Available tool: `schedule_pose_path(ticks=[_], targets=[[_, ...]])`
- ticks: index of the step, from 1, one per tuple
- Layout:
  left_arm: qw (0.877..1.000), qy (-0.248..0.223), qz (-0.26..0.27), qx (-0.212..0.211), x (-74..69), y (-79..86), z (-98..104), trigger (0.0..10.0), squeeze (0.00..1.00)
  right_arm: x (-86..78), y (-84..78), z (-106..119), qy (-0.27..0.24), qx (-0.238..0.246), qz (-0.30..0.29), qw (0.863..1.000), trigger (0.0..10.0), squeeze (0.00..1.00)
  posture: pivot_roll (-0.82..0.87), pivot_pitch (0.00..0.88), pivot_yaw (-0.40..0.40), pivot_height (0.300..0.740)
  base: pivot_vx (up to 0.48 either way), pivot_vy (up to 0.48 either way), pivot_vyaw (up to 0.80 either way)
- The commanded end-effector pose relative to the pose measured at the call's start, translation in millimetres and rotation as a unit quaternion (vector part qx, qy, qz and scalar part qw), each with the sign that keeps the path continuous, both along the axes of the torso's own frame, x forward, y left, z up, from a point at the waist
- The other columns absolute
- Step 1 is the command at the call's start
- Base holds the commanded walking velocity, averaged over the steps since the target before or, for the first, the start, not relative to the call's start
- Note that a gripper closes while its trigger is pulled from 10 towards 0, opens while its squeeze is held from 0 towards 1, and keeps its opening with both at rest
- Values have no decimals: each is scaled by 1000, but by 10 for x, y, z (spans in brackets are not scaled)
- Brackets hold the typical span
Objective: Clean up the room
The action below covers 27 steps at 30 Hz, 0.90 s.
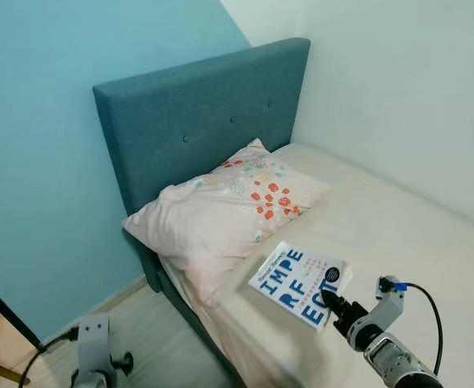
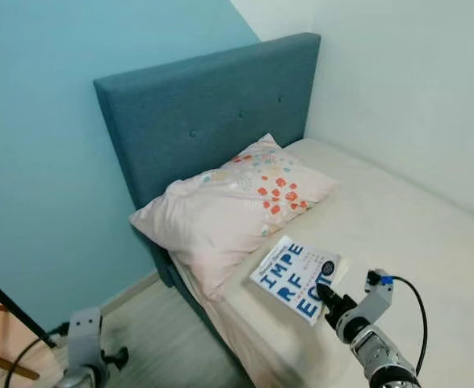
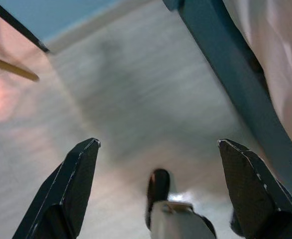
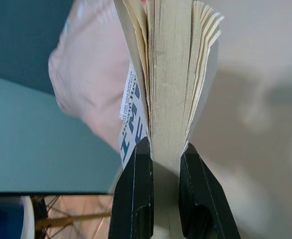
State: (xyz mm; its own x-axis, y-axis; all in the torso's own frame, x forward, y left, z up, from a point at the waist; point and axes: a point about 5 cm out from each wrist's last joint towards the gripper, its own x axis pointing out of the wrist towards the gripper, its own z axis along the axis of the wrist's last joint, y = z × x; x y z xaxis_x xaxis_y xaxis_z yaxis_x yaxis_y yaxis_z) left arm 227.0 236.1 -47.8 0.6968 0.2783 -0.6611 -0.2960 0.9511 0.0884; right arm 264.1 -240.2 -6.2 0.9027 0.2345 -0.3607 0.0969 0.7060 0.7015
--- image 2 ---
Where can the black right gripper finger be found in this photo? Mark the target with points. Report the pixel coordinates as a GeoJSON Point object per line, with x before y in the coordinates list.
{"type": "Point", "coordinates": [326, 297]}

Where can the white book blue letters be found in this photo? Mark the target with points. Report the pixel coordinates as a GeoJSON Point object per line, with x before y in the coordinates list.
{"type": "Point", "coordinates": [285, 271]}

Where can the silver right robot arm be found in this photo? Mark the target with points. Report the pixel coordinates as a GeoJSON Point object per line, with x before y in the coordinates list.
{"type": "Point", "coordinates": [382, 364]}

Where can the cream bed mattress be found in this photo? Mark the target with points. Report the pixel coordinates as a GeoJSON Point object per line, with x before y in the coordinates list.
{"type": "Point", "coordinates": [390, 234]}

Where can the brown wooden bar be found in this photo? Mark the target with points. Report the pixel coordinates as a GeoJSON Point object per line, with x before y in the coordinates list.
{"type": "Point", "coordinates": [10, 365]}

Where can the thin black bar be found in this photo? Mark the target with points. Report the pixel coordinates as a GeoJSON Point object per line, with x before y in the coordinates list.
{"type": "Point", "coordinates": [18, 311]}

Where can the pink floral pillow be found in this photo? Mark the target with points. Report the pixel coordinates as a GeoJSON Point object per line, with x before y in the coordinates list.
{"type": "Point", "coordinates": [220, 214]}

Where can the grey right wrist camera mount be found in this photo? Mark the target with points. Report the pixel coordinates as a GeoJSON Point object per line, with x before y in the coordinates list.
{"type": "Point", "coordinates": [378, 303]}

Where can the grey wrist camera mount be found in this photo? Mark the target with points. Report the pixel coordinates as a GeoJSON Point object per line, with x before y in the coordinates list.
{"type": "Point", "coordinates": [85, 335]}
{"type": "Point", "coordinates": [378, 303]}

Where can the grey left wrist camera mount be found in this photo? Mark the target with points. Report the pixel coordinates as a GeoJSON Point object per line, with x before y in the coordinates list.
{"type": "Point", "coordinates": [85, 335]}

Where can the blue fabric bed frame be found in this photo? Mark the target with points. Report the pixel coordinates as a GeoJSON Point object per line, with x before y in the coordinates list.
{"type": "Point", "coordinates": [196, 105]}

